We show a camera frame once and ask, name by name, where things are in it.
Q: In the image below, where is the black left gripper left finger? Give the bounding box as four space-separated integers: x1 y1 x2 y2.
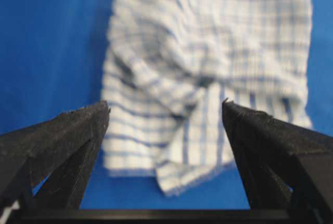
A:
1 100 110 209

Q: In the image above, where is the white blue-striped towel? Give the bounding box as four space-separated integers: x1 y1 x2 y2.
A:
101 0 313 196

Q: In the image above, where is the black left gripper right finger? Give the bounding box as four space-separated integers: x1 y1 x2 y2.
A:
222 100 332 215

